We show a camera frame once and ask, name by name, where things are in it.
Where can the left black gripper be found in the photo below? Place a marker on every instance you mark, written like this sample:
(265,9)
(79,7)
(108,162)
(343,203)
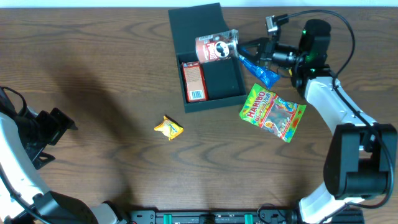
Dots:
(50,128)

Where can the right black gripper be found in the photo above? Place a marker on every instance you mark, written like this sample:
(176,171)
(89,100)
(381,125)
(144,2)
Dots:
(267,51)

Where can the blue snack bar wrapper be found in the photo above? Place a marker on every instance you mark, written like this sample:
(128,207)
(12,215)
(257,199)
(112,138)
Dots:
(268,77)

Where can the small red Pringles can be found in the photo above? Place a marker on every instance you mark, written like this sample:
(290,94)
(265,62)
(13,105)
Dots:
(215,47)

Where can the dark green box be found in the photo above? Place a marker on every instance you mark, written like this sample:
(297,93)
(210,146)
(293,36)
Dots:
(223,79)

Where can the red and white carton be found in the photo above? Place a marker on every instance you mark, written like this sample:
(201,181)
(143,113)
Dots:
(194,82)

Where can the small orange yellow snack bag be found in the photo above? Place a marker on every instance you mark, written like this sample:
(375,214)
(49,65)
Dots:
(169,128)

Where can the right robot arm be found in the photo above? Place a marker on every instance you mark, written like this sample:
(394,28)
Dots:
(361,158)

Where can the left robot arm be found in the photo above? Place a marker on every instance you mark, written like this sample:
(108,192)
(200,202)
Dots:
(25,197)

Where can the Haribo gummy worms bag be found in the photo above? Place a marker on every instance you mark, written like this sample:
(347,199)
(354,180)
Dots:
(267,110)

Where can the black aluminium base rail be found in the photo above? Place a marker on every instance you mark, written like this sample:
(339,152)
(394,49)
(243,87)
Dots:
(273,216)

